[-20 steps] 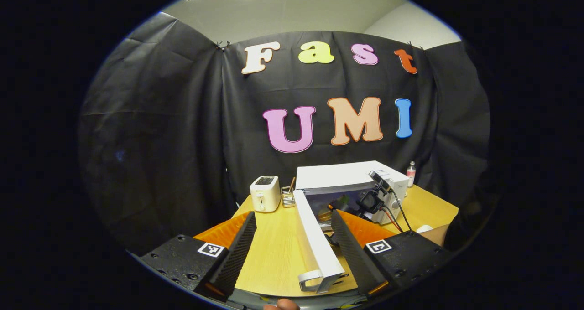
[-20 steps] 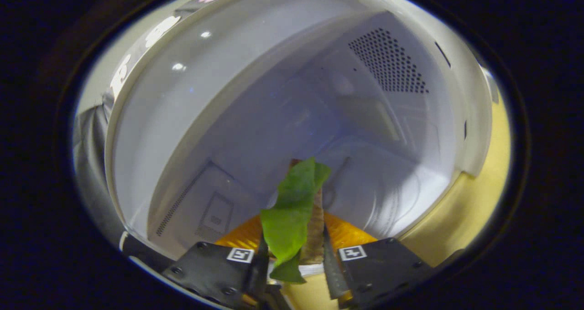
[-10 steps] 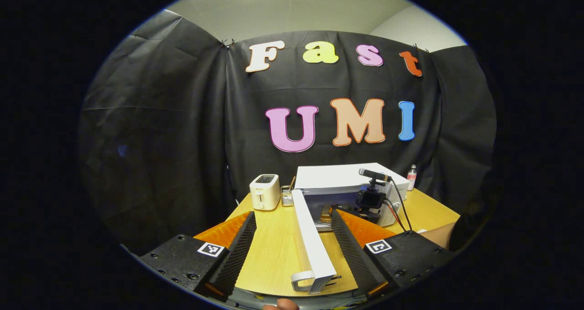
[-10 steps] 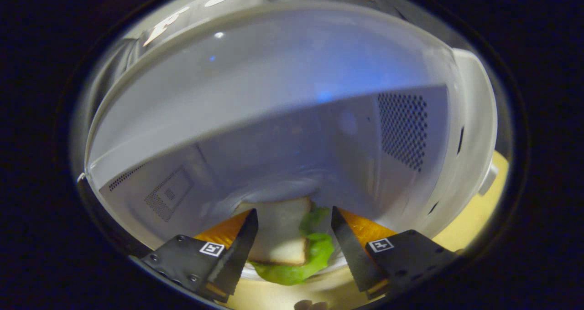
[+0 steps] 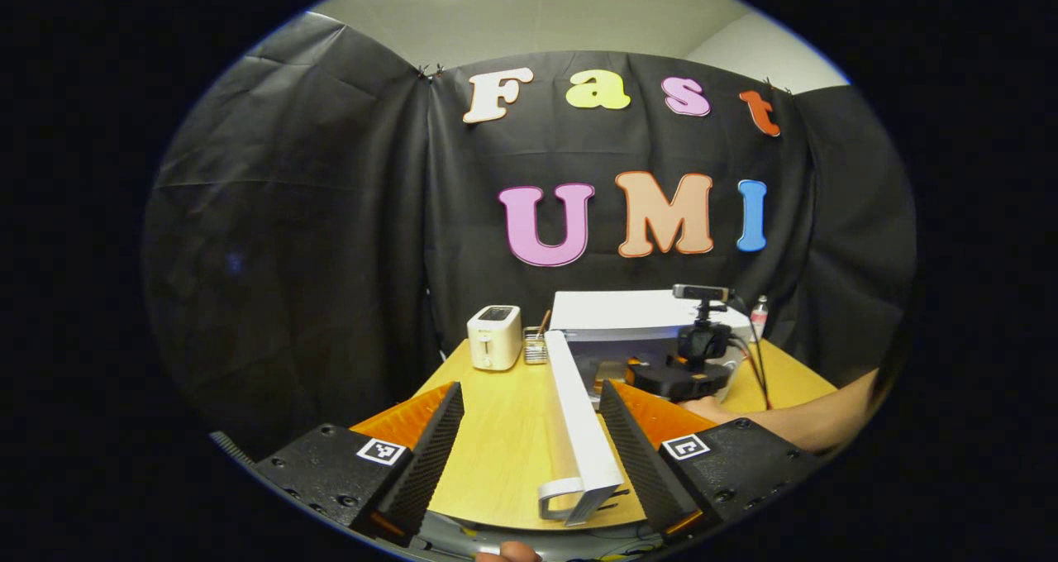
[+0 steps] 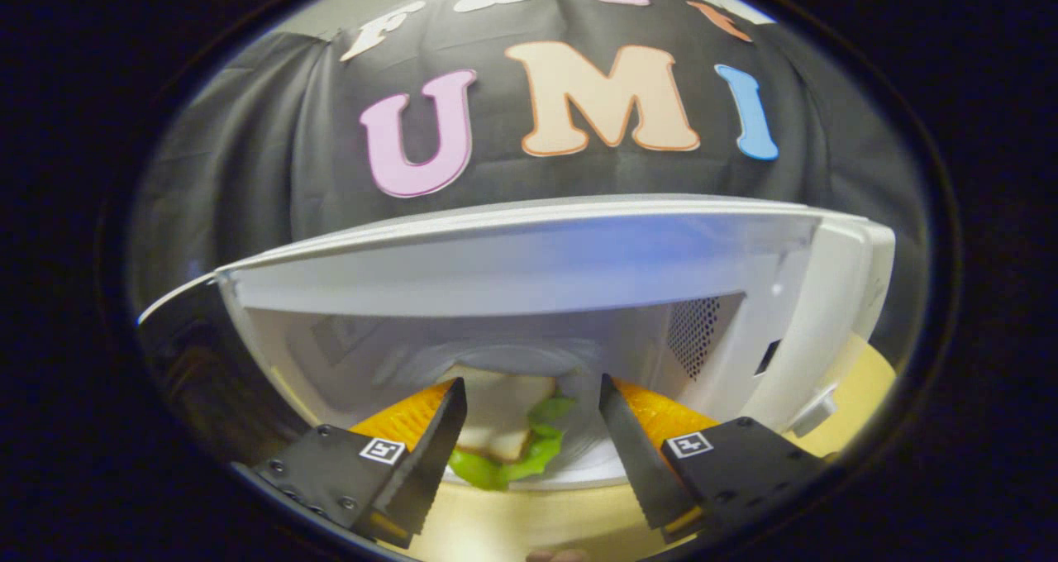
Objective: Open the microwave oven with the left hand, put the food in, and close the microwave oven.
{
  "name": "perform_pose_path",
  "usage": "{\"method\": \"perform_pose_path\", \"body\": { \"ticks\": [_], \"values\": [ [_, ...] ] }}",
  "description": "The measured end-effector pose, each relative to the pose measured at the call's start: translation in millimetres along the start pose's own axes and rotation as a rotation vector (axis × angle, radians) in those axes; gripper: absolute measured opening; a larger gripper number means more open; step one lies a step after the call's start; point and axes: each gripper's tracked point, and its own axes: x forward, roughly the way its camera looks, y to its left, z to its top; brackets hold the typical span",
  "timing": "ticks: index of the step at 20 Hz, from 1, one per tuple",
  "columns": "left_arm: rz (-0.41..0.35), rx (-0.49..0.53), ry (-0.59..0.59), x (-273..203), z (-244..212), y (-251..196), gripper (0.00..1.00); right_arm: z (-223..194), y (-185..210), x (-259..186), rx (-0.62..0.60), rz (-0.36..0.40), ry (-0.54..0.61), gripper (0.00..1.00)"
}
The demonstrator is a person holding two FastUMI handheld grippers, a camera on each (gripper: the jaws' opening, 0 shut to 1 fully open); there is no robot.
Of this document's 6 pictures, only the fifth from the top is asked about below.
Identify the metal utensil holder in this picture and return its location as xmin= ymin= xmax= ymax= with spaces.
xmin=523 ymin=310 xmax=553 ymax=365

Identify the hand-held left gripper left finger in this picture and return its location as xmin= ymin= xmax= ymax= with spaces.
xmin=248 ymin=380 xmax=466 ymax=546

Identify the red and black cable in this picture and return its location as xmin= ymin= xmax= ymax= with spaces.
xmin=727 ymin=293 xmax=774 ymax=410

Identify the white toaster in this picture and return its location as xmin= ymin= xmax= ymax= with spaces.
xmin=466 ymin=304 xmax=523 ymax=372

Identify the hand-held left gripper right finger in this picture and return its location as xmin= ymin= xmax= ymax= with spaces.
xmin=598 ymin=379 xmax=823 ymax=542

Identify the white microwave oven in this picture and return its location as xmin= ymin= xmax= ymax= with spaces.
xmin=537 ymin=288 xmax=757 ymax=528

